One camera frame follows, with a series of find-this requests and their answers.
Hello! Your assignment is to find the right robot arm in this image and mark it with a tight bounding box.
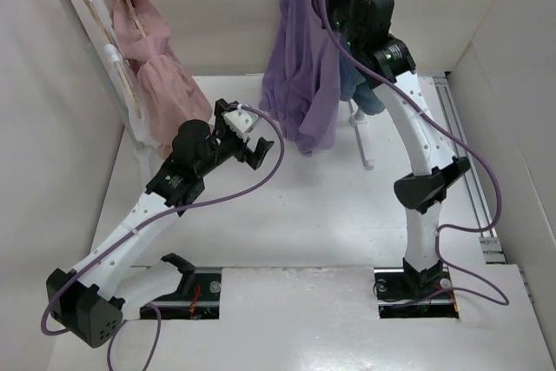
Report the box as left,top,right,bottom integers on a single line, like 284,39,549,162
325,0,470,302

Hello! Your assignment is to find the leftmost wooden hanger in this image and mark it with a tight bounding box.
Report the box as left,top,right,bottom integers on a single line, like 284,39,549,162
83,0,142,119

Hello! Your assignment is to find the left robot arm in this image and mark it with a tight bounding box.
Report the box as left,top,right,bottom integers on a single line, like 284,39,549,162
41,99,274,348

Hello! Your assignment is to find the blue garment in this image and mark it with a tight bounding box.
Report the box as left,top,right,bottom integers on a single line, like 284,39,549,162
339,55,385,116

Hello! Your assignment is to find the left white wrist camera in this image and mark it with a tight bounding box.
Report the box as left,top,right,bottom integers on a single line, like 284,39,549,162
223,109,258,142

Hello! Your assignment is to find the aluminium rail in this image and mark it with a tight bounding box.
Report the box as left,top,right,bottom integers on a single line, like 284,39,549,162
432,76,507,264

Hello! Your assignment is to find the pink dress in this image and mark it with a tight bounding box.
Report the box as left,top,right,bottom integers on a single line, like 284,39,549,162
110,0,213,159

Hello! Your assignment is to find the purple t shirt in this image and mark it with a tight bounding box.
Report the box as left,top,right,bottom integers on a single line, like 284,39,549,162
259,0,341,156

